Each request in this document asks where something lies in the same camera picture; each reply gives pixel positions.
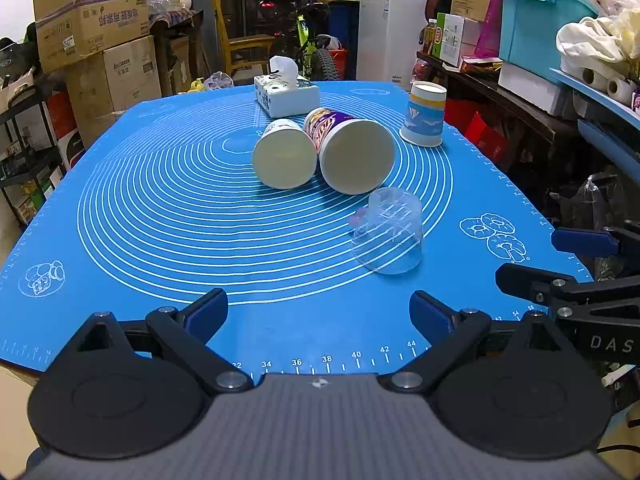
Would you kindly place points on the blue silicone baking mat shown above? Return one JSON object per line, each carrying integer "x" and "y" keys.
{"x": 165, "y": 220}

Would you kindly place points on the white chest freezer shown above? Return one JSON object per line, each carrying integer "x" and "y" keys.
{"x": 390, "y": 35}

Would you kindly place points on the clear plastic cup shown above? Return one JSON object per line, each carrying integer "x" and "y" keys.
{"x": 392, "y": 235}

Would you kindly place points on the blue shelf board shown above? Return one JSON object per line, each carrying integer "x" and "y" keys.
{"x": 607, "y": 105}

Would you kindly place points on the red paper bag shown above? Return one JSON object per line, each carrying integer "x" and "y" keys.
{"x": 482, "y": 132}

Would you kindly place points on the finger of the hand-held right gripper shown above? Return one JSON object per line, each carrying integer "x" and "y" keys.
{"x": 582, "y": 241}
{"x": 525, "y": 280}

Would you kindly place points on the purple printed paper cup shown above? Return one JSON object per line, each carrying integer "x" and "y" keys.
{"x": 356, "y": 155}

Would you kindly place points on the light blue storage bin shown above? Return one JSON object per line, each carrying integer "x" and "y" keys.
{"x": 535, "y": 30}

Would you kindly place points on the red bucket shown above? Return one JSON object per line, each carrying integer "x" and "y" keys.
{"x": 339, "y": 64}

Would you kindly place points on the black metal shelf rack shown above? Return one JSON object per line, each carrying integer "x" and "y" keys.
{"x": 30, "y": 160}

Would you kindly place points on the white cloth bundle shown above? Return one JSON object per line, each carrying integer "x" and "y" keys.
{"x": 590, "y": 42}

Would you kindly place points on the green and white carton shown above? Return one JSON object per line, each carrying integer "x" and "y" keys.
{"x": 450, "y": 40}

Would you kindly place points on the yellow soft toy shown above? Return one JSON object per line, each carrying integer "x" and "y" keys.
{"x": 196, "y": 86}

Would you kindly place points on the black bag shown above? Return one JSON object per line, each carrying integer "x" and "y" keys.
{"x": 17, "y": 57}

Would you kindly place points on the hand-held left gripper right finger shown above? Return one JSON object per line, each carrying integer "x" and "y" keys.
{"x": 431, "y": 316}

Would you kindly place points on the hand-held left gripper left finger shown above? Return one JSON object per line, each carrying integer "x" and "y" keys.
{"x": 206, "y": 312}

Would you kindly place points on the large plain cardboard box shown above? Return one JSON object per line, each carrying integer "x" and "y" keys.
{"x": 120, "y": 85}

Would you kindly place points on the white flat box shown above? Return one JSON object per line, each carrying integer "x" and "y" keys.
{"x": 530, "y": 87}

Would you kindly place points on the plain white paper cup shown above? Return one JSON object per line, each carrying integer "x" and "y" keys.
{"x": 284, "y": 155}

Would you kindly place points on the pink gift bag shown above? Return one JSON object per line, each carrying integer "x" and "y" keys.
{"x": 490, "y": 30}

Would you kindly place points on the printed open cardboard box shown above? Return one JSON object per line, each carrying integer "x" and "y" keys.
{"x": 90, "y": 25}

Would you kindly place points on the toilet paper roll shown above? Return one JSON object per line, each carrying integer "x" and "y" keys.
{"x": 619, "y": 89}
{"x": 592, "y": 76}

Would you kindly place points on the black and green bicycle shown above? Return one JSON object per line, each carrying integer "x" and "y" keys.
{"x": 305, "y": 40}

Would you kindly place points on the wooden chair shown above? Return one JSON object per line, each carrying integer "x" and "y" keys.
{"x": 245, "y": 45}

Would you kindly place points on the clear plastic bag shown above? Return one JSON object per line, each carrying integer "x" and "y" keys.
{"x": 597, "y": 200}

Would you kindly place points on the white tissue box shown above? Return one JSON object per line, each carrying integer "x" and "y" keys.
{"x": 287, "y": 95}

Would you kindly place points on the blue and white paper cup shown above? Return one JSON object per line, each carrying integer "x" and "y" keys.
{"x": 424, "y": 115}

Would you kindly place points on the dark wooden side table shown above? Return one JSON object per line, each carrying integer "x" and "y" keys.
{"x": 505, "y": 97}

